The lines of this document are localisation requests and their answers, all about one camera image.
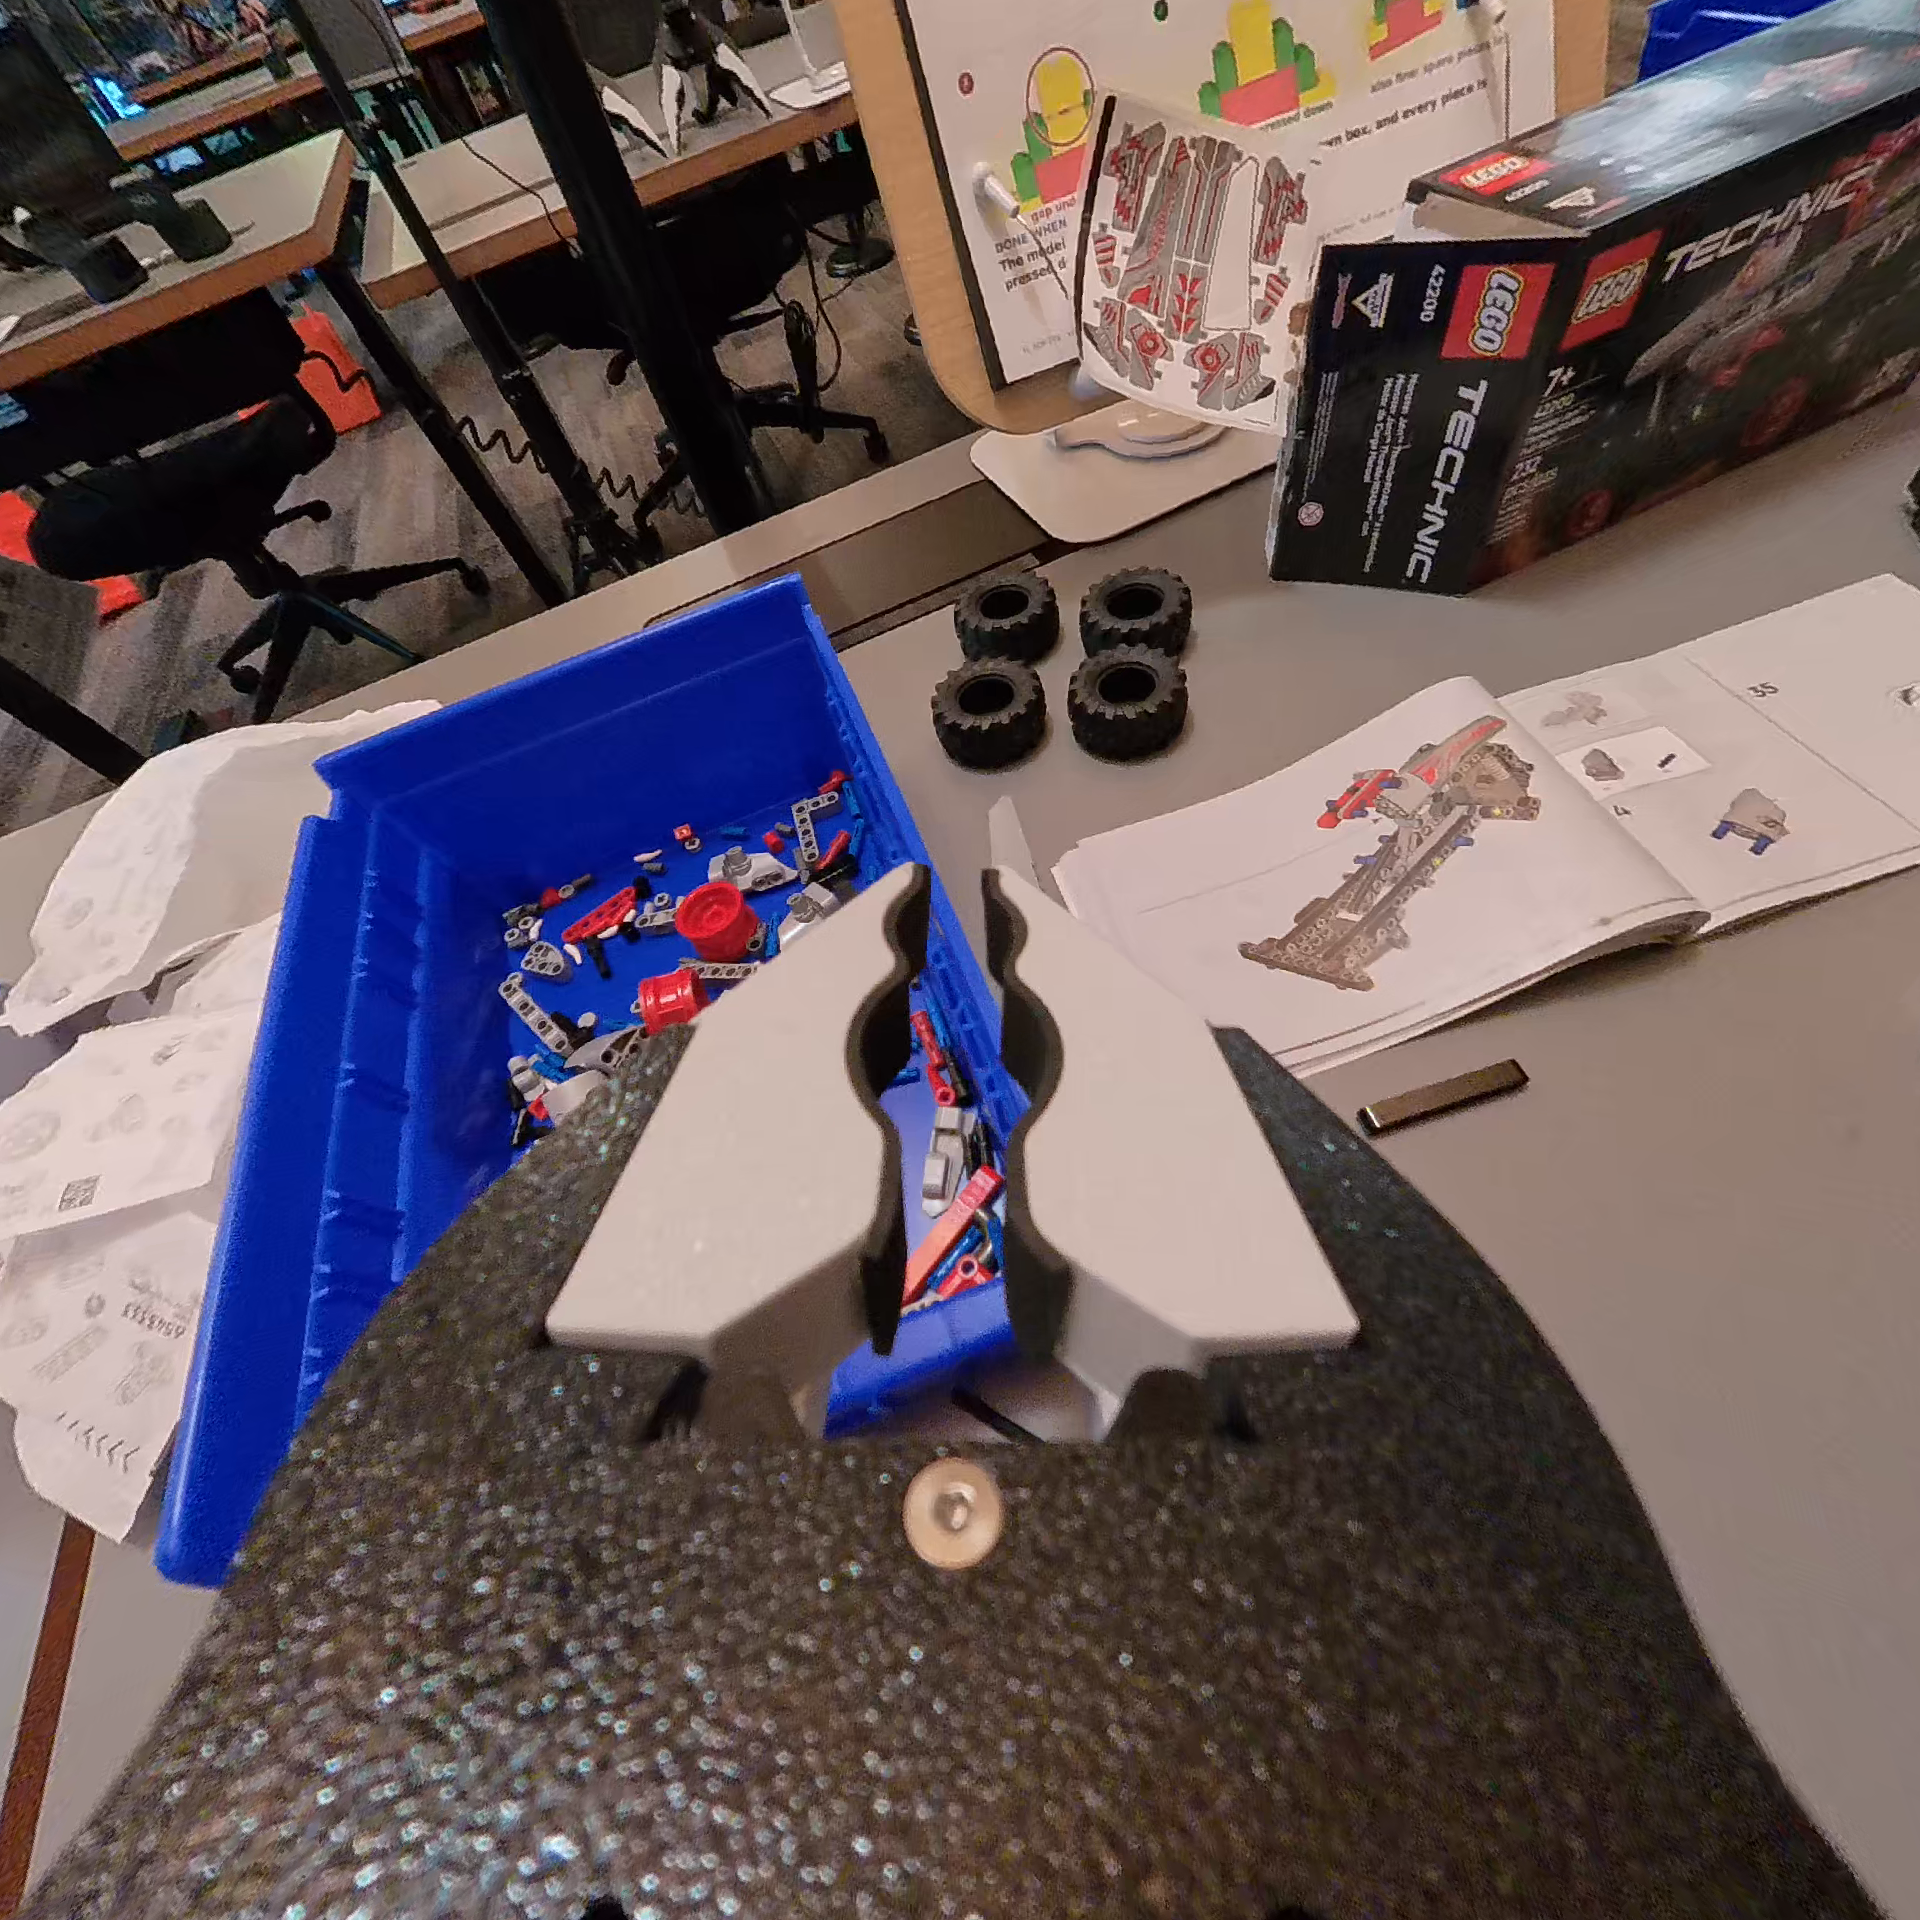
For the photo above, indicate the blue parts bin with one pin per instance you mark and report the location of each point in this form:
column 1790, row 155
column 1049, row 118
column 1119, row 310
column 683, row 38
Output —
column 376, row 1050

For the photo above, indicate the white instruction poster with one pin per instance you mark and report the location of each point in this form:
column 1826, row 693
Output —
column 1350, row 90

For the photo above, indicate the black office chair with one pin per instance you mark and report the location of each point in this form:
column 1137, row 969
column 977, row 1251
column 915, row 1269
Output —
column 750, row 347
column 181, row 482

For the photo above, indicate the black tripod stand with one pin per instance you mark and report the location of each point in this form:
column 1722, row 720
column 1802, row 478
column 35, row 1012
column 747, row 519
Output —
column 600, row 224

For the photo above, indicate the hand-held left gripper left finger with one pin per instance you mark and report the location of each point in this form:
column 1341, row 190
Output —
column 737, row 1169

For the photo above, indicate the white stand base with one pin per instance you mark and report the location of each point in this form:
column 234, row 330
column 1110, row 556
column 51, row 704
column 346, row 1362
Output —
column 1110, row 487

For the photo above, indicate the wooden display board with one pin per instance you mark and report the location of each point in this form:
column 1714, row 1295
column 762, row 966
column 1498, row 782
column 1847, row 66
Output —
column 900, row 224

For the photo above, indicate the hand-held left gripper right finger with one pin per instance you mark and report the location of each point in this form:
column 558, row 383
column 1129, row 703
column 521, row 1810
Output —
column 1170, row 1185

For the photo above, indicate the crumpled white paper bag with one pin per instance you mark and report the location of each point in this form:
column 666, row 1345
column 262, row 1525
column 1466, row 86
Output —
column 195, row 840
column 105, row 1200

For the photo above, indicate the black toy tyre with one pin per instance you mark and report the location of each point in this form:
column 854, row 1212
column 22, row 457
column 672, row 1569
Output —
column 1125, row 710
column 1137, row 612
column 1008, row 619
column 988, row 720

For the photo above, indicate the flat black bar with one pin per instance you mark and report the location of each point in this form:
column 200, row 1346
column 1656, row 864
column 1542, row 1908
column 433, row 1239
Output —
column 1440, row 1094

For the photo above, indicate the pile of toy brick pieces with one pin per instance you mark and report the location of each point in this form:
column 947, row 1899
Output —
column 713, row 915

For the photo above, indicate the wood-edged grey table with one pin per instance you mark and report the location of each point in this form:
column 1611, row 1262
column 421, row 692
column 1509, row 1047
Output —
column 181, row 255
column 495, row 179

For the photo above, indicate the toy building instruction booklet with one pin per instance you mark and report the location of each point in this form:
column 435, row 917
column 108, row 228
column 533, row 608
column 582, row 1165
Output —
column 1499, row 899

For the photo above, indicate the clear plastic scrap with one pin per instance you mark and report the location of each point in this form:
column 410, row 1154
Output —
column 1012, row 848

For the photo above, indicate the red and grey sticker sheet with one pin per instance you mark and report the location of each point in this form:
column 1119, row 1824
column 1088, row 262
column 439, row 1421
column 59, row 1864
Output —
column 1201, row 271

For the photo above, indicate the orange floor object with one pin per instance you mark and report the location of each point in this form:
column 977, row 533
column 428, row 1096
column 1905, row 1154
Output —
column 22, row 533
column 337, row 374

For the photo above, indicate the black toy set box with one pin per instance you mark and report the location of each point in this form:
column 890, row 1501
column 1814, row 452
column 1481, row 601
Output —
column 1650, row 419

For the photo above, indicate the grey desk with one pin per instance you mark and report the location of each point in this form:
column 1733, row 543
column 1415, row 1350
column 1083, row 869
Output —
column 1650, row 1350

